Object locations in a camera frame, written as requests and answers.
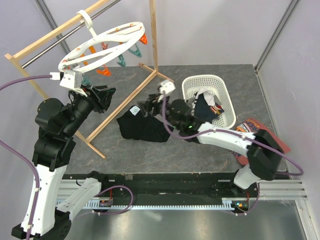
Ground metal rack rod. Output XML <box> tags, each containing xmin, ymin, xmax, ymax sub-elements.
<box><xmin>22</xmin><ymin>0</ymin><xmax>120</xmax><ymax>69</ymax></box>

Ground black folded garment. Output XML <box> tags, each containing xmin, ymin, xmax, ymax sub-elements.
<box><xmin>116</xmin><ymin>105</ymin><xmax>171</xmax><ymax>143</ymax></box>

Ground white sock black stripes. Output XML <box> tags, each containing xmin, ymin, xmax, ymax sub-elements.
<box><xmin>191</xmin><ymin>87</ymin><xmax>216</xmax><ymax>109</ymax></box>

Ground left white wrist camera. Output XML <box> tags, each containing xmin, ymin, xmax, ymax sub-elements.
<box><xmin>50</xmin><ymin>69</ymin><xmax>88</xmax><ymax>97</ymax></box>

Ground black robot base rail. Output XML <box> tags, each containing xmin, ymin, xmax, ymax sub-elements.
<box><xmin>62</xmin><ymin>170</ymin><xmax>260</xmax><ymax>203</ymax></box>

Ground white perforated laundry basket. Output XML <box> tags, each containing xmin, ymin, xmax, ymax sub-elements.
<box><xmin>181</xmin><ymin>74</ymin><xmax>236</xmax><ymax>129</ymax></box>

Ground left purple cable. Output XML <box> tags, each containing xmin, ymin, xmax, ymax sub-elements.
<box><xmin>0</xmin><ymin>73</ymin><xmax>53</xmax><ymax>240</ymax></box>

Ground dark navy sock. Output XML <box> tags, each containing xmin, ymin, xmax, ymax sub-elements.
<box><xmin>198</xmin><ymin>106</ymin><xmax>224</xmax><ymax>124</ymax></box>

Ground purple cable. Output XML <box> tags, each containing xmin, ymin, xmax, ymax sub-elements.
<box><xmin>0</xmin><ymin>73</ymin><xmax>53</xmax><ymax>240</ymax></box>
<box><xmin>161</xmin><ymin>93</ymin><xmax>305</xmax><ymax>177</ymax></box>

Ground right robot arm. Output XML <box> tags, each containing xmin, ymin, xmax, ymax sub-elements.
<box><xmin>138</xmin><ymin>94</ymin><xmax>284</xmax><ymax>197</ymax></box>

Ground white slotted cable duct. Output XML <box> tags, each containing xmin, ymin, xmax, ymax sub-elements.
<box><xmin>56</xmin><ymin>197</ymin><xmax>248</xmax><ymax>211</ymax></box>

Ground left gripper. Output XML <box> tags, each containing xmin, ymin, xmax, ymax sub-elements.
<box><xmin>63</xmin><ymin>83</ymin><xmax>117</xmax><ymax>136</ymax></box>

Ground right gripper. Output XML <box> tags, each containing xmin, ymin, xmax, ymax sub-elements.
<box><xmin>137</xmin><ymin>91</ymin><xmax>181</xmax><ymax>130</ymax></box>

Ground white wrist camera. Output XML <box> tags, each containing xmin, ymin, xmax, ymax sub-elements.
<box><xmin>50</xmin><ymin>69</ymin><xmax>88</xmax><ymax>97</ymax></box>
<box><xmin>158</xmin><ymin>79</ymin><xmax>176</xmax><ymax>96</ymax></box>

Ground red printed t-shirt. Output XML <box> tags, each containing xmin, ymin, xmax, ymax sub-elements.
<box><xmin>231</xmin><ymin>117</ymin><xmax>291</xmax><ymax>166</ymax></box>

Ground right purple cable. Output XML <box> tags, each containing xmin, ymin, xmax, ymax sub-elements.
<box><xmin>161</xmin><ymin>93</ymin><xmax>305</xmax><ymax>177</ymax></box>

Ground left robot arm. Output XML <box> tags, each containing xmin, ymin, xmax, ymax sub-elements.
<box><xmin>11</xmin><ymin>84</ymin><xmax>116</xmax><ymax>240</ymax></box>

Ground white round clip hanger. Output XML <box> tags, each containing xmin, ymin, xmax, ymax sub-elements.
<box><xmin>58</xmin><ymin>10</ymin><xmax>148</xmax><ymax>73</ymax></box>

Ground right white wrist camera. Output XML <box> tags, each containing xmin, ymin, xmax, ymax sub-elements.
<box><xmin>158</xmin><ymin>79</ymin><xmax>176</xmax><ymax>96</ymax></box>

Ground wooden drying rack frame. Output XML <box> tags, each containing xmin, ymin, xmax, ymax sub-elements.
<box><xmin>5</xmin><ymin>0</ymin><xmax>168</xmax><ymax>159</ymax></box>

